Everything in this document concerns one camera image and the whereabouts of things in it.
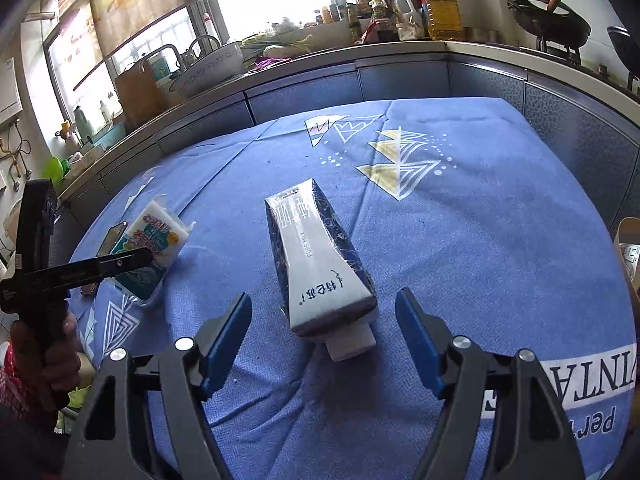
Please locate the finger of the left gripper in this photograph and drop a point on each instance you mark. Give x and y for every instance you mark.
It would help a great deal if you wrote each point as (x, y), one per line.
(75, 274)

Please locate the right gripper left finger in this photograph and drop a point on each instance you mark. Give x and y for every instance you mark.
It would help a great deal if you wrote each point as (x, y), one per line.
(113, 435)

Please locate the white tissue pack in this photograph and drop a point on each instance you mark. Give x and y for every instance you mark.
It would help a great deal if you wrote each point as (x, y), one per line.
(164, 234)

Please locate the dark blue milk carton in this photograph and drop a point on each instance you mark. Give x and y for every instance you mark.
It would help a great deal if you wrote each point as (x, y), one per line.
(329, 296)

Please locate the brown trash bin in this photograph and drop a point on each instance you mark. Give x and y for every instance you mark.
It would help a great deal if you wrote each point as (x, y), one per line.
(627, 245)

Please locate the person's left hand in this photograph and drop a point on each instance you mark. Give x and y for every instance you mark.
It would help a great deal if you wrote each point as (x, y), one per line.
(47, 369)

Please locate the wooden cutting board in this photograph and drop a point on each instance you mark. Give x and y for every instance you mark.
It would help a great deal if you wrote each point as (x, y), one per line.
(139, 95)

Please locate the blue printed tablecloth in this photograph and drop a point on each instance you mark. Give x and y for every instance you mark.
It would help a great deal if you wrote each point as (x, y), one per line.
(458, 200)

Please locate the chrome sink faucet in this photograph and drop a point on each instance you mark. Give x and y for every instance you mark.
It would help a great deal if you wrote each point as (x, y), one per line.
(182, 66)

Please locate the white enamel basin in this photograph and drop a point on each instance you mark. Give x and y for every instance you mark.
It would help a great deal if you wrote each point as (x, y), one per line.
(216, 67)

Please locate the black frying pan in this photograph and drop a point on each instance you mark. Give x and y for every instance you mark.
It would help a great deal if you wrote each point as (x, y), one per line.
(626, 48)

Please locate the yellow cooking oil bottle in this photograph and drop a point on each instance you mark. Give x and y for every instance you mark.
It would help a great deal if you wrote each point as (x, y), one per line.
(443, 20)

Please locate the white plastic jug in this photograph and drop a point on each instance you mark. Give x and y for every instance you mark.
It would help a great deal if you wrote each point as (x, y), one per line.
(409, 20)

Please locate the black wok with spatula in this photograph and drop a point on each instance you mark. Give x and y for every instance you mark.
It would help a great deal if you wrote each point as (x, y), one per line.
(551, 22)

